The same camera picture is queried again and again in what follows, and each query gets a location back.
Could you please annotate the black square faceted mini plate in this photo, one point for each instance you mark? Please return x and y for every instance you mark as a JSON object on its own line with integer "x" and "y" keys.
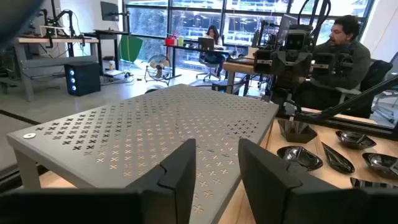
{"x": 295, "y": 132}

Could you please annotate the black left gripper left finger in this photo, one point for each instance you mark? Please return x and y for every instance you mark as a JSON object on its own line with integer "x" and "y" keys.
{"x": 174, "y": 193}

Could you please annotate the grey workbench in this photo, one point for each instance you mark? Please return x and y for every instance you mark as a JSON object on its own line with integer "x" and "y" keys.
{"x": 56, "y": 62}

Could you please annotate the grey office chair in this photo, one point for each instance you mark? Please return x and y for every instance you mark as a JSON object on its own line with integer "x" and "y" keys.
{"x": 211, "y": 67}

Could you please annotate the grey perforated metal shelf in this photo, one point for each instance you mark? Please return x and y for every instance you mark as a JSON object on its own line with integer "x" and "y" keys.
{"x": 155, "y": 124}

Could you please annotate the wooden desk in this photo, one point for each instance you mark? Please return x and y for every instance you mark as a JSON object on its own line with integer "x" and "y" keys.
{"x": 236, "y": 67}

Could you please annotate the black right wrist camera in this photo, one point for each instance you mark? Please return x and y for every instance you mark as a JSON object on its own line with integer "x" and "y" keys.
{"x": 294, "y": 40}

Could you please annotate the black teardrop mini plate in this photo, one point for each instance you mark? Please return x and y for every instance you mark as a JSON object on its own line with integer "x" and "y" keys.
{"x": 371, "y": 183}
{"x": 337, "y": 160}

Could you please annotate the person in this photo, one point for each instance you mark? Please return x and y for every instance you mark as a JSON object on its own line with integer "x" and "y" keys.
{"x": 214, "y": 46}
{"x": 342, "y": 62}

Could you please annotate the black monitor on arm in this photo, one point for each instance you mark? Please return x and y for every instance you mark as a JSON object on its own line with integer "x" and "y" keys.
{"x": 109, "y": 11}

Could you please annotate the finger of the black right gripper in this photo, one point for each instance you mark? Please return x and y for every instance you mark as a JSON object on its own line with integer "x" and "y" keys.
{"x": 303, "y": 63}
{"x": 281, "y": 63}

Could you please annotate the silver round washer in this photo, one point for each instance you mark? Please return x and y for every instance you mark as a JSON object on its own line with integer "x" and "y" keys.
{"x": 29, "y": 135}

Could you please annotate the black standing desk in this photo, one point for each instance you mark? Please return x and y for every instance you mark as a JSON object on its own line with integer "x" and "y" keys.
{"x": 105, "y": 32}

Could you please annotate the metal floor fan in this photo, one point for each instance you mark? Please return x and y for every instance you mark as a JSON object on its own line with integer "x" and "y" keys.
{"x": 158, "y": 68}

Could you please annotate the green panel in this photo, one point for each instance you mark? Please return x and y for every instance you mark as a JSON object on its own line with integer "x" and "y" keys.
{"x": 130, "y": 48}

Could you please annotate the black leaf-shaped mini plate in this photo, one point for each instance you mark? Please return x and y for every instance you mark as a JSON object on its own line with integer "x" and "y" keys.
{"x": 382, "y": 165}
{"x": 354, "y": 140}
{"x": 300, "y": 157}

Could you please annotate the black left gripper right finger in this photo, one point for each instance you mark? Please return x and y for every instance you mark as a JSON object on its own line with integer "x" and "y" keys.
{"x": 267, "y": 193}

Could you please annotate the dark laptop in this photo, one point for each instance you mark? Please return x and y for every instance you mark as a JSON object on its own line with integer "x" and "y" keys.
{"x": 206, "y": 43}

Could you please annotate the black office chair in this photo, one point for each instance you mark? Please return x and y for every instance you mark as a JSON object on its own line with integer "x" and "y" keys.
{"x": 376, "y": 74}

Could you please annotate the black background robot arm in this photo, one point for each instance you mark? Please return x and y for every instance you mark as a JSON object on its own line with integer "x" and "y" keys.
{"x": 59, "y": 18}

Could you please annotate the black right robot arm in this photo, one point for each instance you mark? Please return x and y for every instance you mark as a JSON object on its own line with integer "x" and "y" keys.
{"x": 287, "y": 90}

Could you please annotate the black office desk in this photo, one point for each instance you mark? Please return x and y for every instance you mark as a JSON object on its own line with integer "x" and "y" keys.
{"x": 186, "y": 48}

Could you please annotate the red container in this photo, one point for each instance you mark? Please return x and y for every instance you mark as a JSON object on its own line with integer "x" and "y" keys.
{"x": 169, "y": 41}

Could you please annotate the green bottle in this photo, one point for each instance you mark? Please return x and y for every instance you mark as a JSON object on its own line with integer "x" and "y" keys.
{"x": 181, "y": 41}

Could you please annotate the black computer tower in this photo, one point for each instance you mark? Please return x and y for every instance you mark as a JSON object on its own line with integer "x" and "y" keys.
{"x": 82, "y": 77}

